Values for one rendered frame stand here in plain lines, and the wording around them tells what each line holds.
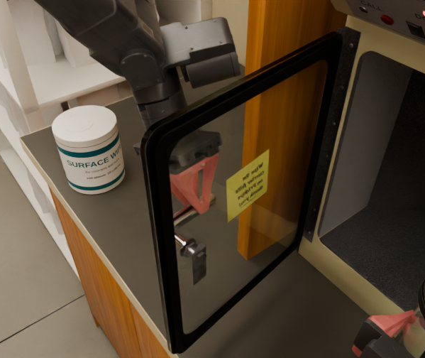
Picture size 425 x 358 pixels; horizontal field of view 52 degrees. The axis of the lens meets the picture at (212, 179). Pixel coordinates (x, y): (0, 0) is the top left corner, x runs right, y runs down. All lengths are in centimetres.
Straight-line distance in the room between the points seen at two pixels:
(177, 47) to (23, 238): 189
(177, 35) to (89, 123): 49
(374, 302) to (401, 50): 41
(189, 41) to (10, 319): 169
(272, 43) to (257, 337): 46
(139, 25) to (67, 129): 55
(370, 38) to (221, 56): 19
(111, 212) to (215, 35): 55
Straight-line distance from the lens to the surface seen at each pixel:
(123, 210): 95
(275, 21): 58
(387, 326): 52
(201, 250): 51
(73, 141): 91
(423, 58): 55
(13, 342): 197
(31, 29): 153
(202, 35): 49
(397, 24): 50
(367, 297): 80
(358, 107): 64
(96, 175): 95
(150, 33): 43
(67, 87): 144
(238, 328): 77
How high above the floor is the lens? 161
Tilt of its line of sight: 42 degrees down
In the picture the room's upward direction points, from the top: straight up
